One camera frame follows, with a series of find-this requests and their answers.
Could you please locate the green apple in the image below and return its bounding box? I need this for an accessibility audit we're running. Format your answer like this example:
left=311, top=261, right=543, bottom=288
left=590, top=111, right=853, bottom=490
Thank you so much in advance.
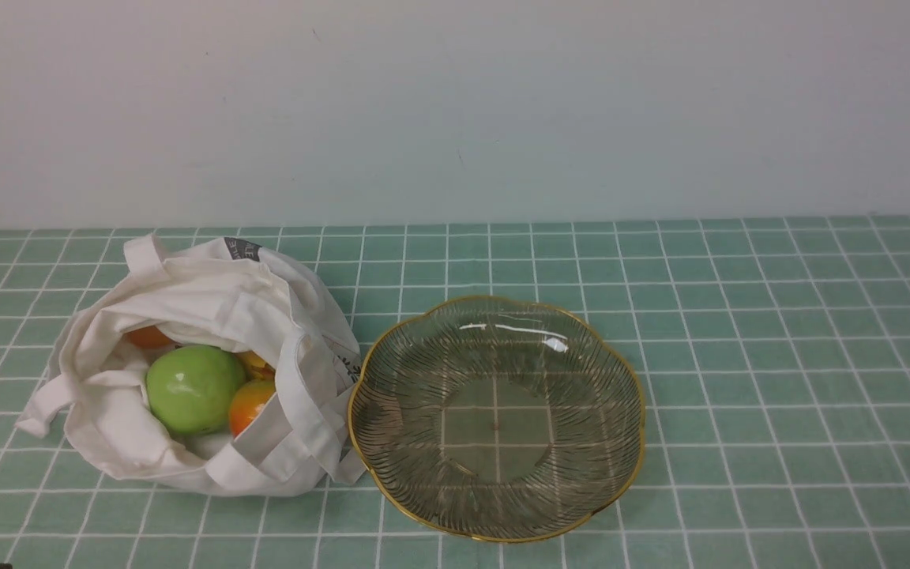
left=145, top=345, right=246, bottom=436

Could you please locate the gold-rimmed glass fruit plate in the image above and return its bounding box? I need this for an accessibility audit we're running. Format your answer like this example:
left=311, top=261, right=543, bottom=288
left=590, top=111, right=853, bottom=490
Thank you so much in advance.
left=348, top=296, right=647, bottom=544

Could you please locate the yellow orange fruit middle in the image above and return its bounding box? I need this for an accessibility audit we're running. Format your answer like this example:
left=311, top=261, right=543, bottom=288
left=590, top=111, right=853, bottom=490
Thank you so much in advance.
left=235, top=352, right=276, bottom=381

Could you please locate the white cloth tote bag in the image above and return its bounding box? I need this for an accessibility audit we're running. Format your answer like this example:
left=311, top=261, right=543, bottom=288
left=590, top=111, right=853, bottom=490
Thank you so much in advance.
left=15, top=234, right=366, bottom=497

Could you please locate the orange fruit front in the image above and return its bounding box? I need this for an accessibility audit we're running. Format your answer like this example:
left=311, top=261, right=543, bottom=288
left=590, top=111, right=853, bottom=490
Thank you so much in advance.
left=227, top=379, right=276, bottom=437

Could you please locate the orange fruit back left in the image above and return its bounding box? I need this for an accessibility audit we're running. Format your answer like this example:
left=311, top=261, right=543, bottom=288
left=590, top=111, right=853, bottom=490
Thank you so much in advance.
left=124, top=326, right=174, bottom=350

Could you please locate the green checked tablecloth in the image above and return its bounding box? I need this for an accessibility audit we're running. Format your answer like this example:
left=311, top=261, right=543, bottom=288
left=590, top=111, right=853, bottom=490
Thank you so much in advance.
left=0, top=217, right=910, bottom=568

